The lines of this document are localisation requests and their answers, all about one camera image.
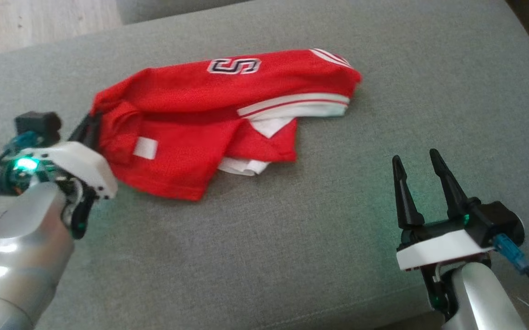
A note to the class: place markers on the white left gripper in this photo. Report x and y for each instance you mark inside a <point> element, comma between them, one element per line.
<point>85,167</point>

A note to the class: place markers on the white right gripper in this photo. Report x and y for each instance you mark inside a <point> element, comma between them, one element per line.
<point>438,250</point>

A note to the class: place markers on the red jersey with white stripes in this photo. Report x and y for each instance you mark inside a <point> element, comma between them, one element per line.
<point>191,101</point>

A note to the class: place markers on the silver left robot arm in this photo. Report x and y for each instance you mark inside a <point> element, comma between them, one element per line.
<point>17,266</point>

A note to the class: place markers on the large grey sofa seat cushion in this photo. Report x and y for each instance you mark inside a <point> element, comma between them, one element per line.
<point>292,229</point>

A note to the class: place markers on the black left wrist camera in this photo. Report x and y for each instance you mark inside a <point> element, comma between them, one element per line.
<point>37,124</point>

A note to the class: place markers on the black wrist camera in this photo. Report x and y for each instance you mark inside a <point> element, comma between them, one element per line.
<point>498,220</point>
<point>37,124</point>

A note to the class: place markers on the blue left camera connector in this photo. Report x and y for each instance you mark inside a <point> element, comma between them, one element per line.
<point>25,140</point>

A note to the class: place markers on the blue camera connector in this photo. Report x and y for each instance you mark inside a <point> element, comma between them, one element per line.
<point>25,140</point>
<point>512,252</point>

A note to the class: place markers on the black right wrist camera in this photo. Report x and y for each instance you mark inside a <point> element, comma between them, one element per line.
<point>498,220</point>

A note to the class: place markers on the blue right camera connector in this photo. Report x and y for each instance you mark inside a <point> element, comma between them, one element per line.
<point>512,252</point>

